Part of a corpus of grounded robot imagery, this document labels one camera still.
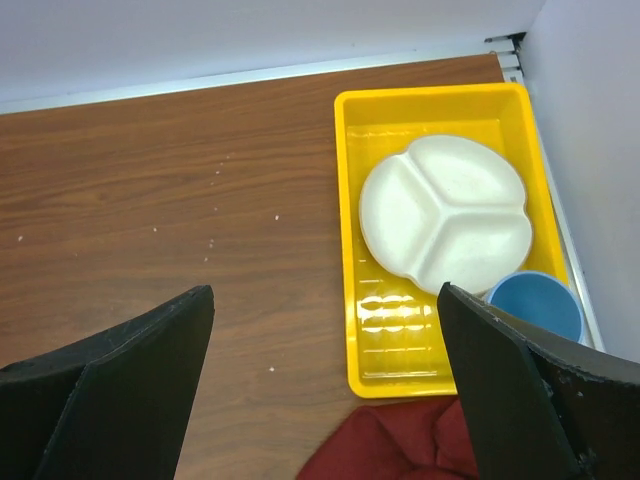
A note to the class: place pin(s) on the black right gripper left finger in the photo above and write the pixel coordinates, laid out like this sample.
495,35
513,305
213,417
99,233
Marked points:
114,405

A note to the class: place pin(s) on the white divided plate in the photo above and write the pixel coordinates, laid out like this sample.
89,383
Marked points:
446,209

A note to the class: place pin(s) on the dark red cloth napkin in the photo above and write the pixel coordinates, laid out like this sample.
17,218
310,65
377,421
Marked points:
426,439

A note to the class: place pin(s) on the blue plastic cup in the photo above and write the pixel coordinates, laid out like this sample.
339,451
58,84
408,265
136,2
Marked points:
541,300

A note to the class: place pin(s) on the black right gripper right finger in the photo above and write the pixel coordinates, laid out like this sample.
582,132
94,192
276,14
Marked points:
538,406

